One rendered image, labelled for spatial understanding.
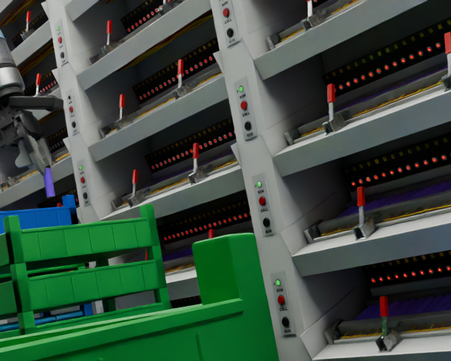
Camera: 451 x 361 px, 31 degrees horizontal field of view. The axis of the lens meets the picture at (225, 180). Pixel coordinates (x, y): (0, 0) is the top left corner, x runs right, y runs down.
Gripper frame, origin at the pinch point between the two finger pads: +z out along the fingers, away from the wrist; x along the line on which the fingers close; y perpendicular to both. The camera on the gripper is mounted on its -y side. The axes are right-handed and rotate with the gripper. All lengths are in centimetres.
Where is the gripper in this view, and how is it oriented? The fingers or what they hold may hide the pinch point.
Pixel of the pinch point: (46, 168)
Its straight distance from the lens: 182.5
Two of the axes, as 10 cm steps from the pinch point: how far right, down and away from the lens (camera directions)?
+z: 4.2, 8.9, -2.0
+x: -3.2, -0.7, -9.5
